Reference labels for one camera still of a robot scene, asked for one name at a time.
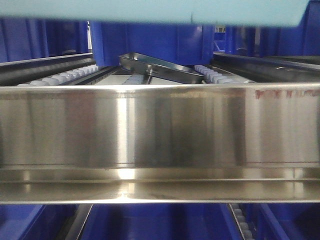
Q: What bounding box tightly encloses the blue bin lower left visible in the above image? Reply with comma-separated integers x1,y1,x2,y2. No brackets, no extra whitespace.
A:
0,204,78,240

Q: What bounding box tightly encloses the light blue plastic bin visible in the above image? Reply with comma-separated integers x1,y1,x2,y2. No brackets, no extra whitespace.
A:
0,0,309,27

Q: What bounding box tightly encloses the blue bin behind centre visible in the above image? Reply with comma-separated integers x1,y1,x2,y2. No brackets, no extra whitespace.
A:
89,21,215,67

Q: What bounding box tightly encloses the white roller track rail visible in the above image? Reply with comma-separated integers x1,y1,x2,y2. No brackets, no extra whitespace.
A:
228,203,254,240

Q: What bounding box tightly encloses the left white roller track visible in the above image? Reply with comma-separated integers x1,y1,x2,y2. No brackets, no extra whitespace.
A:
17,64,99,87

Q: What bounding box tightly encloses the white roller track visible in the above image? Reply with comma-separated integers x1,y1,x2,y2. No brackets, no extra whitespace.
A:
193,65,255,84
17,64,99,87

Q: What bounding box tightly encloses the blue bin upper right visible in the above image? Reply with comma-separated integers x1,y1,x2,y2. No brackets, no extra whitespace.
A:
224,0,320,57

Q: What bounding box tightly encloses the stainless steel shelf beam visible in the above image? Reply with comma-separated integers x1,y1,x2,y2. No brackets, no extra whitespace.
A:
0,83,320,204

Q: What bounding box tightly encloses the right white roller track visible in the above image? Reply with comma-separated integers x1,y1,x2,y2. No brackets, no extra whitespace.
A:
193,65,255,84

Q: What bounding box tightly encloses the blue bin upper left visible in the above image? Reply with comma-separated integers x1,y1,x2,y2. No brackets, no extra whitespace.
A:
0,17,89,63

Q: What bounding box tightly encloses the blue bin lower centre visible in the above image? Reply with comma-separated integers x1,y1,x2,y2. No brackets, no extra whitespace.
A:
81,203,241,240

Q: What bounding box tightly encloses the blue bin lower right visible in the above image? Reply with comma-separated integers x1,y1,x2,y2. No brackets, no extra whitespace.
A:
241,203,320,240

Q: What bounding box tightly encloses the tilted stainless steel tray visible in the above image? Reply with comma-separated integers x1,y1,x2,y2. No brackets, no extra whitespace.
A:
118,52,205,84

